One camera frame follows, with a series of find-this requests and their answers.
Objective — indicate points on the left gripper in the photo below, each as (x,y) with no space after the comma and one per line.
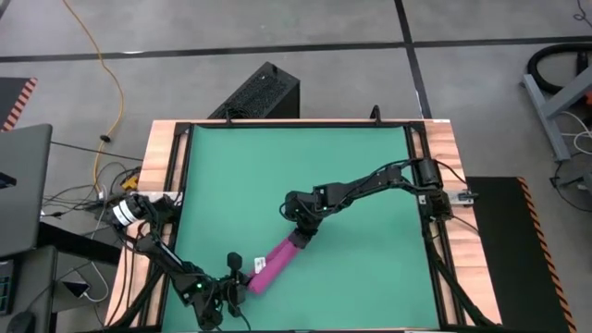
(231,293)

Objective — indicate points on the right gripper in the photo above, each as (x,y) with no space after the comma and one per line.
(300,210)

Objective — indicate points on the pink towel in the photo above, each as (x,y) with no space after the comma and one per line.
(273,268)

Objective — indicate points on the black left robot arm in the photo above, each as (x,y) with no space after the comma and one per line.
(166,259)

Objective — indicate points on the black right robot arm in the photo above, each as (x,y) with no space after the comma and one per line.
(370,182)

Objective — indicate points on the teal green table mat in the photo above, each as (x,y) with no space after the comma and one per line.
(370,277)

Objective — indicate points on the black table clamp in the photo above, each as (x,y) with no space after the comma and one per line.
(227,119)
(375,115)

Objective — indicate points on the black computer tower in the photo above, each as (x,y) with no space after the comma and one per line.
(263,92)

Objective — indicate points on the yellow plug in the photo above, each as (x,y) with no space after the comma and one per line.
(129,183)

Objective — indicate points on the wooden work table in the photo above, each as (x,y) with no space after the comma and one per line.
(159,152)

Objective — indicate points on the smartphone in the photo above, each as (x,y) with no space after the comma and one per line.
(75,289)

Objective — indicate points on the large black orange-striped floor mat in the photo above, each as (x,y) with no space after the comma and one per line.
(504,254)

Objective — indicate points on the dark grey desk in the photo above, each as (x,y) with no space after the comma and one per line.
(37,287)

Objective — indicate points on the grey laptop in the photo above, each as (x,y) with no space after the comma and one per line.
(23,194)

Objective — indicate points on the grey metal stand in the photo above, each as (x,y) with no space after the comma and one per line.
(548,125)

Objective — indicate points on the small black orange-striped floor mat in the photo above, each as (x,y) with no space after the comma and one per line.
(11,99)

